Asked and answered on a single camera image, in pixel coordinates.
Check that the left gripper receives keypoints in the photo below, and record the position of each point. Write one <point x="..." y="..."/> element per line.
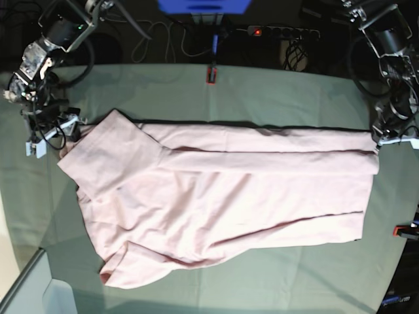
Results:
<point x="395" y="124"/>

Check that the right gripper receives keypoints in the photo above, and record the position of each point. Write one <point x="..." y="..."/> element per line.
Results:
<point x="57" y="122"/>

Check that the pink t-shirt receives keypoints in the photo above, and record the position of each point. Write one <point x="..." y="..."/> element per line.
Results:
<point x="162" y="197"/>

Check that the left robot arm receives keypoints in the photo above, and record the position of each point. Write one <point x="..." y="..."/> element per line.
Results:
<point x="386" y="33"/>

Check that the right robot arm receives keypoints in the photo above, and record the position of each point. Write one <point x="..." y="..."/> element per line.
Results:
<point x="65" y="26"/>

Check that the red black right clamp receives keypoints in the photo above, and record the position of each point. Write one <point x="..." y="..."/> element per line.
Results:
<point x="407" y="231"/>

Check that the red black clamp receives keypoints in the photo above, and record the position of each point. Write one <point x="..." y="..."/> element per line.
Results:
<point x="211" y="75"/>
<point x="407" y="231"/>

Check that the red black centre clamp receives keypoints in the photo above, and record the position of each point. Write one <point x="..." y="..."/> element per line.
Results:
<point x="211" y="75"/>

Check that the white power strip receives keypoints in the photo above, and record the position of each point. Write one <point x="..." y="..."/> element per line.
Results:
<point x="284" y="33"/>

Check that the grey-green table cloth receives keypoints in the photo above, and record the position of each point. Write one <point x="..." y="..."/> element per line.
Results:
<point x="41" y="208"/>

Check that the white plastic bin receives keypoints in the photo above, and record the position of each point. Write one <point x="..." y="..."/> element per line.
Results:
<point x="36" y="291"/>

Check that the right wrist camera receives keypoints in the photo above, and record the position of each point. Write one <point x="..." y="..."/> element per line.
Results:
<point x="36" y="149"/>

